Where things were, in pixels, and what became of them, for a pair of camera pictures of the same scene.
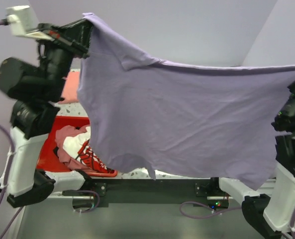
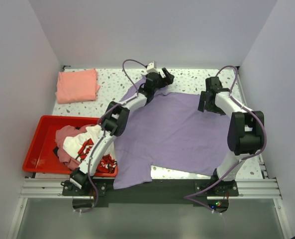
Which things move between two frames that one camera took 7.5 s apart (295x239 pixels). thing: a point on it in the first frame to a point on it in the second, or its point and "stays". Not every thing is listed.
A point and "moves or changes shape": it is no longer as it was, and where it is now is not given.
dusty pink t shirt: x=62 y=154 stays
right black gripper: x=291 y=84 to x=201 y=105
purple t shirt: x=181 y=119 moves or changes shape
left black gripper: x=81 y=31 to x=168 y=79
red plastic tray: x=48 y=161 stays
